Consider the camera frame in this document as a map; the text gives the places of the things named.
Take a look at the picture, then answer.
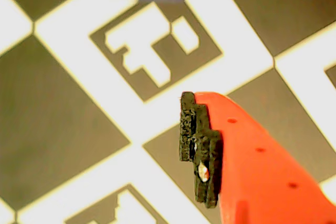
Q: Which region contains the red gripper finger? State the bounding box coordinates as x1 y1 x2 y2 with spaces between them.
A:
178 91 336 224

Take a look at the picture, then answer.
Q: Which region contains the black white marker mat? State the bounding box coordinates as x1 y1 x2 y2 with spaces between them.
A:
0 0 336 224

